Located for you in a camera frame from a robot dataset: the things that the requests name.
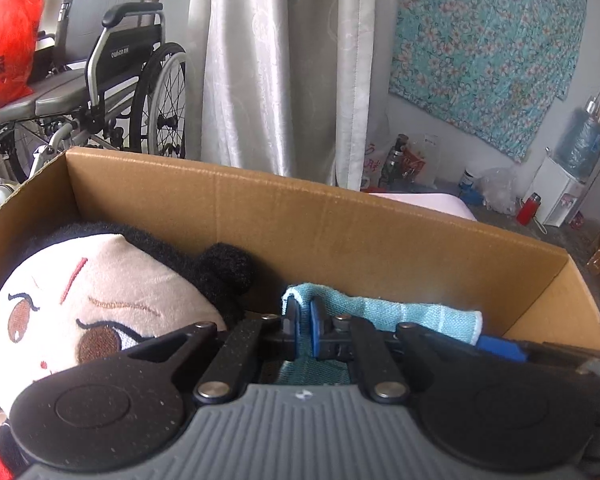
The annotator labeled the black folding wheelchair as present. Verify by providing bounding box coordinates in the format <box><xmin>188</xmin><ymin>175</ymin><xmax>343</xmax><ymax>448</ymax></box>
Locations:
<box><xmin>30</xmin><ymin>2</ymin><xmax>189</xmax><ymax>162</ymax></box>

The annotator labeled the red thermos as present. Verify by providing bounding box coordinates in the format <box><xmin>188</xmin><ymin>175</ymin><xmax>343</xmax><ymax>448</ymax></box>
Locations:
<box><xmin>516</xmin><ymin>192</ymin><xmax>542</xmax><ymax>227</ymax></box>

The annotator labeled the light blue towel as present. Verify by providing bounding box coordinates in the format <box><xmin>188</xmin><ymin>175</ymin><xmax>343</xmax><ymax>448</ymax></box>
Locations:
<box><xmin>279</xmin><ymin>282</ymin><xmax>483</xmax><ymax>387</ymax></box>

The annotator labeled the small blue container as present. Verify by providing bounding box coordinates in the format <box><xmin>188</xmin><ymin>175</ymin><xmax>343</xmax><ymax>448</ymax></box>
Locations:
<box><xmin>457</xmin><ymin>170</ymin><xmax>482</xmax><ymax>202</ymax></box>

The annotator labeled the clear plastic bag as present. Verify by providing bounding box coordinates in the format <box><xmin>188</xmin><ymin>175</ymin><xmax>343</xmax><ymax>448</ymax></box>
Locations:
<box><xmin>477</xmin><ymin>165</ymin><xmax>519</xmax><ymax>214</ymax></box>

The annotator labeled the teal floral wall cloth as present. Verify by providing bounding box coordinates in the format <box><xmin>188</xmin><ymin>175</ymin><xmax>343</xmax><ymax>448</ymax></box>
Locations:
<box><xmin>389</xmin><ymin>0</ymin><xmax>589</xmax><ymax>164</ymax></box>

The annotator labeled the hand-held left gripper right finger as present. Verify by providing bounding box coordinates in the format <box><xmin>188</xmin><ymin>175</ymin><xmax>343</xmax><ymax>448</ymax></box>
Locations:
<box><xmin>307</xmin><ymin>296</ymin><xmax>481</xmax><ymax>405</ymax></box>

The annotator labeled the red plastic bag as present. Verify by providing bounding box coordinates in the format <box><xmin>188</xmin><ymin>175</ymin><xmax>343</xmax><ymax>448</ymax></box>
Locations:
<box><xmin>0</xmin><ymin>0</ymin><xmax>46</xmax><ymax>114</ymax></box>

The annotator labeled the plush doll with red top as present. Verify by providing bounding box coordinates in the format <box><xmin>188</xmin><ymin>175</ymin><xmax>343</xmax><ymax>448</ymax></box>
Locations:
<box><xmin>0</xmin><ymin>220</ymin><xmax>257</xmax><ymax>480</ymax></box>

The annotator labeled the dark glass bottle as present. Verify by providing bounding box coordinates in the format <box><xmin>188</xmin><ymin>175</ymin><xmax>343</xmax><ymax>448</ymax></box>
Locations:
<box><xmin>380</xmin><ymin>134</ymin><xmax>411</xmax><ymax>189</ymax></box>

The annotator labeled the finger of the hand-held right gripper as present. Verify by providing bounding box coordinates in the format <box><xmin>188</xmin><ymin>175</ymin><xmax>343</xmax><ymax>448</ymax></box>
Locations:
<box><xmin>477</xmin><ymin>334</ymin><xmax>600</xmax><ymax>377</ymax></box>

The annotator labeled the beige curtain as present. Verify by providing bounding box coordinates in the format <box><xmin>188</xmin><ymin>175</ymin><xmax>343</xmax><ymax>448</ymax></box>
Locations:
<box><xmin>187</xmin><ymin>0</ymin><xmax>392</xmax><ymax>192</ymax></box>

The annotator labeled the cardboard box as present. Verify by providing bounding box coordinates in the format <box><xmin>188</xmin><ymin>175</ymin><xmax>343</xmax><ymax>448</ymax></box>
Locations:
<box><xmin>0</xmin><ymin>146</ymin><xmax>600</xmax><ymax>357</ymax></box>

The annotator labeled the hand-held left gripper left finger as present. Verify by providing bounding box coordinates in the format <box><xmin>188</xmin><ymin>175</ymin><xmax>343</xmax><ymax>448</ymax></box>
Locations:
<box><xmin>112</xmin><ymin>297</ymin><xmax>301</xmax><ymax>406</ymax></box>

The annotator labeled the white bag with red print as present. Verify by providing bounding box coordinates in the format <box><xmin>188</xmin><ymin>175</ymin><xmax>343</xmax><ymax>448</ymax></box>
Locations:
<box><xmin>405</xmin><ymin>132</ymin><xmax>442</xmax><ymax>187</ymax></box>

